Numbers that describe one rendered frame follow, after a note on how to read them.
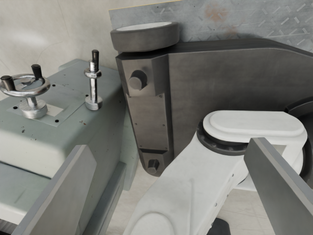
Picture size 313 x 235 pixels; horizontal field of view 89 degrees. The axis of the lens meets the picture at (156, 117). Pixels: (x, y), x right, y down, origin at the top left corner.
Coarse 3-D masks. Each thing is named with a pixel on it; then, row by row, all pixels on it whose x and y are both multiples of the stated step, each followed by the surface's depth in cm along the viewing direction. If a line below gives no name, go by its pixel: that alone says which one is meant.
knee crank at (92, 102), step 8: (96, 56) 51; (96, 64) 52; (88, 72) 51; (96, 72) 52; (96, 80) 55; (96, 88) 57; (88, 96) 60; (96, 96) 58; (88, 104) 58; (96, 104) 58
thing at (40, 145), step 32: (64, 96) 64; (0, 128) 47; (32, 128) 49; (64, 128) 52; (96, 128) 66; (0, 160) 56; (32, 160) 51; (64, 160) 49; (96, 160) 78; (96, 192) 96
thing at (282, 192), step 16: (256, 144) 9; (256, 160) 9; (272, 160) 8; (256, 176) 9; (272, 176) 8; (288, 176) 7; (272, 192) 8; (288, 192) 7; (304, 192) 6; (272, 208) 8; (288, 208) 7; (304, 208) 6; (272, 224) 8; (288, 224) 7; (304, 224) 6
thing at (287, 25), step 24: (192, 0) 48; (216, 0) 47; (240, 0) 46; (264, 0) 45; (288, 0) 44; (312, 0) 43; (120, 24) 56; (192, 24) 52; (216, 24) 51; (240, 24) 49; (264, 24) 48; (288, 24) 47; (312, 24) 46; (312, 48) 49
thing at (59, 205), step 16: (80, 160) 9; (64, 176) 8; (80, 176) 9; (48, 192) 7; (64, 192) 8; (80, 192) 9; (32, 208) 7; (48, 208) 7; (64, 208) 8; (80, 208) 9; (32, 224) 6; (48, 224) 7; (64, 224) 8
